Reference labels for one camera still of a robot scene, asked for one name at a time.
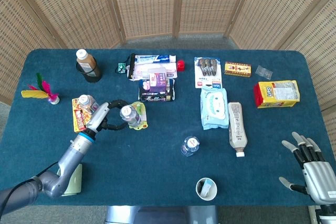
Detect small clear plastic bag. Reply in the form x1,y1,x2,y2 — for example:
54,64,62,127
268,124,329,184
255,65,273,80

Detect blue white sachet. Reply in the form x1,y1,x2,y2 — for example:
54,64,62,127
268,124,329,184
201,178,215,197

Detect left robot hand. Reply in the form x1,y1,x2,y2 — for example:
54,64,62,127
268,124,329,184
85,99,131,133

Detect clear Ganten water bottle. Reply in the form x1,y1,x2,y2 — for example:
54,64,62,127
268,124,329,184
180,136,201,157
78,94,102,116
120,104,142,128

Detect clear pink zip pouch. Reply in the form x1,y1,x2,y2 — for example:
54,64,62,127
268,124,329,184
130,61,178,81

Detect white paper cup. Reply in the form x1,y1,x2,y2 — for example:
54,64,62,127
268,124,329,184
195,177,218,201

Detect black pouch slider bar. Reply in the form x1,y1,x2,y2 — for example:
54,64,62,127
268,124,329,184
127,53,136,79

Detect pale green handled mug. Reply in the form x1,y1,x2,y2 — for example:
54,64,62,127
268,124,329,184
61,163,83,196

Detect yellow red snack bag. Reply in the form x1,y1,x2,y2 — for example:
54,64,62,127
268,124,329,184
253,80,301,109

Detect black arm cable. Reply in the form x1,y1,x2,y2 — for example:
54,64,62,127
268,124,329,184
0,161,60,210

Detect black sanitary pad pack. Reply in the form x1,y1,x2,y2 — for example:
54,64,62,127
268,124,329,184
138,78,176,102

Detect small green packet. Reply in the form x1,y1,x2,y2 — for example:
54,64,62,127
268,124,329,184
114,62,127,74

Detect white blue toothpaste box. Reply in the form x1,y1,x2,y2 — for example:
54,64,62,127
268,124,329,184
134,54,177,64

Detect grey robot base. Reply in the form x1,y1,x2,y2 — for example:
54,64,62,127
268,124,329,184
104,205,219,224

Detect grey lying bottle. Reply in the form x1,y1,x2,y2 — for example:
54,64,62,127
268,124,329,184
227,101,248,158

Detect lip balm blister card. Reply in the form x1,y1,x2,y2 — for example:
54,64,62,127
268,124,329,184
128,101,149,131

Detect light blue wet wipes pack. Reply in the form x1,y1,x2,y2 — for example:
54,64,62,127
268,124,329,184
200,86,229,131

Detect colourful feather shuttlecock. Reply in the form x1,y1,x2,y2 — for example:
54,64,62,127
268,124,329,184
20,72,60,105

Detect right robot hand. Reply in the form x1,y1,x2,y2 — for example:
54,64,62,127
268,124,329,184
278,131,336,206

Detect blue carpet table cover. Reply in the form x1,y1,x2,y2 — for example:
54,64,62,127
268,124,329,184
0,48,331,207

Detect black mesh pen holder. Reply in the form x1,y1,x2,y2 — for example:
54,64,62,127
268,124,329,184
76,60,103,83

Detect purple small box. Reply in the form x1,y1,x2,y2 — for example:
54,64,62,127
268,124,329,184
148,68,169,93

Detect woven wicker folding screen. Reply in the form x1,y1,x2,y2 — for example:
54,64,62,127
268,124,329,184
0,0,336,162

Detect brown juice bottle white cap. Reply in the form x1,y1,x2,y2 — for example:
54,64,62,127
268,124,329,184
76,49,102,77

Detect hair clips on white card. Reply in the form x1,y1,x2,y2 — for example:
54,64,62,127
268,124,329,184
194,56,223,89

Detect small yellow red carton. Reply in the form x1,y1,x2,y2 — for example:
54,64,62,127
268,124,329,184
224,61,252,78

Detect yellow curry box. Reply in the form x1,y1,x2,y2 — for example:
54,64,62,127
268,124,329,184
71,98,92,133

